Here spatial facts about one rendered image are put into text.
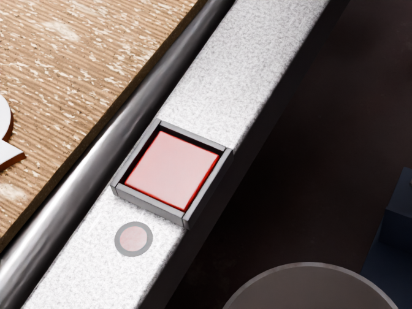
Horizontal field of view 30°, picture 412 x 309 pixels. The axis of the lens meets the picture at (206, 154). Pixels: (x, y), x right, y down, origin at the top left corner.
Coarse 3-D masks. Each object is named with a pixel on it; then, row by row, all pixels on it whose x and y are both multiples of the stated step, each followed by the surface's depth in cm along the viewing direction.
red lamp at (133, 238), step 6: (132, 228) 63; (138, 228) 63; (126, 234) 63; (132, 234) 63; (138, 234) 63; (144, 234) 62; (120, 240) 62; (126, 240) 62; (132, 240) 62; (138, 240) 62; (144, 240) 62; (126, 246) 62; (132, 246) 62; (138, 246) 62
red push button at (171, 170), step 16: (160, 144) 65; (176, 144) 65; (192, 144) 65; (144, 160) 65; (160, 160) 65; (176, 160) 64; (192, 160) 64; (208, 160) 64; (144, 176) 64; (160, 176) 64; (176, 176) 64; (192, 176) 63; (144, 192) 63; (160, 192) 63; (176, 192) 63; (192, 192) 63; (176, 208) 62
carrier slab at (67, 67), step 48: (0, 0) 76; (48, 0) 75; (96, 0) 74; (144, 0) 74; (192, 0) 73; (0, 48) 72; (48, 48) 72; (96, 48) 71; (144, 48) 70; (48, 96) 69; (96, 96) 68; (48, 144) 66; (0, 192) 64; (48, 192) 65; (0, 240) 61
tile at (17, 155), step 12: (0, 96) 68; (0, 108) 67; (0, 120) 66; (12, 120) 67; (0, 132) 66; (0, 144) 65; (0, 156) 64; (12, 156) 64; (24, 156) 65; (0, 168) 64
